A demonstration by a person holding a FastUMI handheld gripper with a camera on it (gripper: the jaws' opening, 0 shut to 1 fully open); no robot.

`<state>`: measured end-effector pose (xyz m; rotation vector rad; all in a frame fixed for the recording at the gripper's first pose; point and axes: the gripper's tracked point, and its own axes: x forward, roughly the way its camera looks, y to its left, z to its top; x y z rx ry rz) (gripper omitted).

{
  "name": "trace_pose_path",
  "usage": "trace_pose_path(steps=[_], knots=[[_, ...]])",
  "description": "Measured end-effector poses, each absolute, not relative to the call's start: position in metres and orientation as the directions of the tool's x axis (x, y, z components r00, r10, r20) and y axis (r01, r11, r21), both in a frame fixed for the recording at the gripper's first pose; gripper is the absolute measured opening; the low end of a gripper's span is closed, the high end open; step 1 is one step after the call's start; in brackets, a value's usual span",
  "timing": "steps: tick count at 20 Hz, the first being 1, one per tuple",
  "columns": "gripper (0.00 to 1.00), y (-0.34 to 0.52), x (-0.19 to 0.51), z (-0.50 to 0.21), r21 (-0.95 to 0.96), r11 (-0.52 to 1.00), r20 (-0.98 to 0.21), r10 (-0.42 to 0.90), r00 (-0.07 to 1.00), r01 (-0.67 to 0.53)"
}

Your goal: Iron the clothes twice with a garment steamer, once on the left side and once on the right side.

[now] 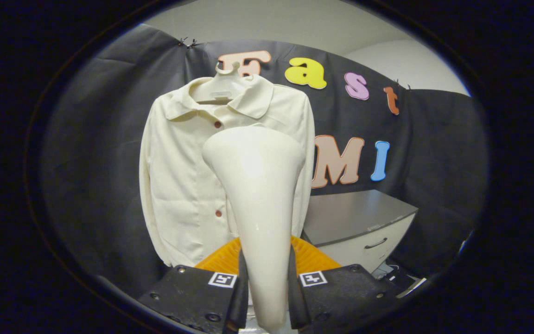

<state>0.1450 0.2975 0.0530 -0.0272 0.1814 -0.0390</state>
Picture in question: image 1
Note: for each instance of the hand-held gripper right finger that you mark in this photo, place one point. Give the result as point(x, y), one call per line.
point(341, 292)

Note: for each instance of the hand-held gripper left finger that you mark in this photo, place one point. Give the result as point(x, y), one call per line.
point(193, 292)

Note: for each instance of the cream button-up shirt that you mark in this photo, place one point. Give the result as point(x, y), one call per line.
point(179, 185)

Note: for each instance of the white garment steamer head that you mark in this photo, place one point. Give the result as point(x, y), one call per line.
point(257, 199)

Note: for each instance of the cream plastic clothes hanger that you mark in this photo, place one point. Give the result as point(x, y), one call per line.
point(220, 88)

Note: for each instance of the white cabinet with grey top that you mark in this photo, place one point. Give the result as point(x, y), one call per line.
point(355, 213)

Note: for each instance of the black backdrop cloth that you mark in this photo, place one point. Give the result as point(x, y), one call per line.
point(86, 162)

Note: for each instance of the black binder clip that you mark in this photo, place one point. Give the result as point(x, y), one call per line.
point(184, 41)
point(193, 43)

